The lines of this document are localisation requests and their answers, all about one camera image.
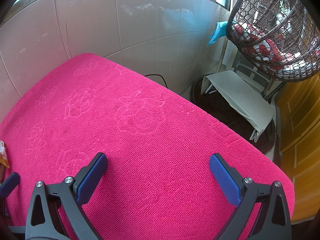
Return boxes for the wicker hanging egg chair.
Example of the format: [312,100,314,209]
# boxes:
[226,0,319,82]

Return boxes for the orange snack packet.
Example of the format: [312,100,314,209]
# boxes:
[0,141,10,168]

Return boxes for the teal cloth on wall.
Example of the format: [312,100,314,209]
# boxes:
[207,21,228,46]

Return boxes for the red white chair cushion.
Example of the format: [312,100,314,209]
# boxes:
[231,23,319,71]

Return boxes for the yellow wooden door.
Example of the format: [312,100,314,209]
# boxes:
[276,74,319,222]

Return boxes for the black cable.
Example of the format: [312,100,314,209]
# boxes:
[144,74,169,88]

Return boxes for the pink rose-pattern table cloth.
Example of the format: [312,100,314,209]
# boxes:
[1,54,295,239]

